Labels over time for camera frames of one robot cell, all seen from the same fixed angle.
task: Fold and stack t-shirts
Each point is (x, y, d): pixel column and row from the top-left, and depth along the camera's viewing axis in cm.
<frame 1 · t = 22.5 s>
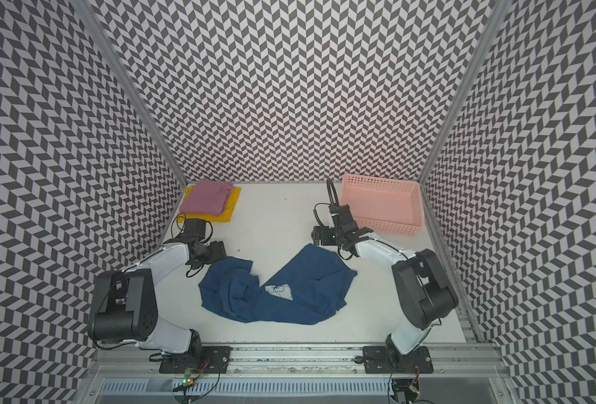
left hand: (214, 257, 93), fingers open
right hand: (322, 237, 92), fingers open
blue mickey t-shirt: (310, 290, 86), point 2 cm above the table
folded pink t-shirt: (207, 197, 109), point 6 cm above the table
folded yellow t-shirt: (224, 217, 106), point 2 cm above the table
pink plastic basket: (386, 203, 115), on the table

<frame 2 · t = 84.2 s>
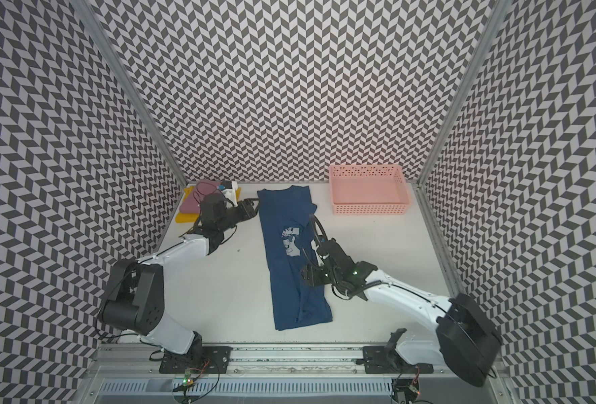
left hand: (258, 202, 89), fingers open
right hand: (310, 276, 81), fingers open
blue mickey t-shirt: (286, 212, 110), on the table
pink plastic basket: (371, 185, 119), on the table
the other named things where they were.

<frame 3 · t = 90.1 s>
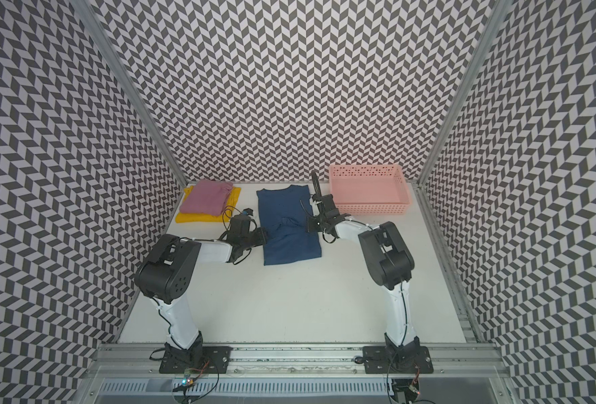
left hand: (267, 233, 101), fingers closed
right hand: (308, 224, 102), fingers closed
blue mickey t-shirt: (284, 212, 105), point 5 cm above the table
the other named things where they were.

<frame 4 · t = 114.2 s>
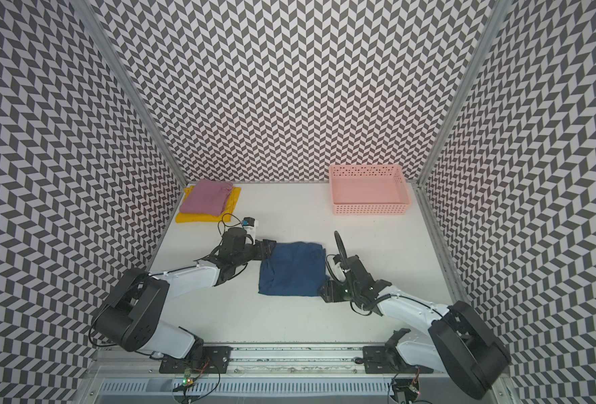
left hand: (269, 244, 91), fingers open
right hand: (325, 295, 85), fingers open
blue mickey t-shirt: (295, 268, 88), point 5 cm above the table
the other named things where they were.

